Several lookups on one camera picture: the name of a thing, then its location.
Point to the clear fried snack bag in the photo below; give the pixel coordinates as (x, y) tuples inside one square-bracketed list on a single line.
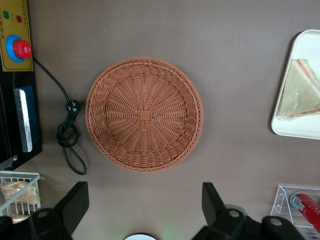
[(20, 192), (20, 218)]

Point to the black yellow control box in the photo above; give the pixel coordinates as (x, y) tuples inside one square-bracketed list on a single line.
[(17, 62)]

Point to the red cola bottle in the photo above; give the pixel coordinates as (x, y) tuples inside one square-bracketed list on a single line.
[(311, 210)]

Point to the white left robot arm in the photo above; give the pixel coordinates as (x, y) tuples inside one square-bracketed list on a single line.
[(140, 237)]

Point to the cream plastic tray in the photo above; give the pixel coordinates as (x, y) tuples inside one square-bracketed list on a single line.
[(300, 130)]

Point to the triangular sandwich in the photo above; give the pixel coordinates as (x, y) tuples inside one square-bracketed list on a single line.
[(300, 87)]

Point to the clear acrylic bottle rack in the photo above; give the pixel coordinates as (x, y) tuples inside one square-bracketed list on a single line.
[(282, 200)]

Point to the brown wicker basket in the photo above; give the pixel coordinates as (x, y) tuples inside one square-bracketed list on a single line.
[(145, 115)]

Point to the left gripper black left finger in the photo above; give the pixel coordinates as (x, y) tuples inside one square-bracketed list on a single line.
[(60, 220)]

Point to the red emergency stop button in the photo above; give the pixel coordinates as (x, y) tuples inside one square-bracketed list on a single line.
[(22, 49)]

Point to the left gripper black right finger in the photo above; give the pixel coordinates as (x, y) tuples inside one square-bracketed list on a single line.
[(220, 220)]

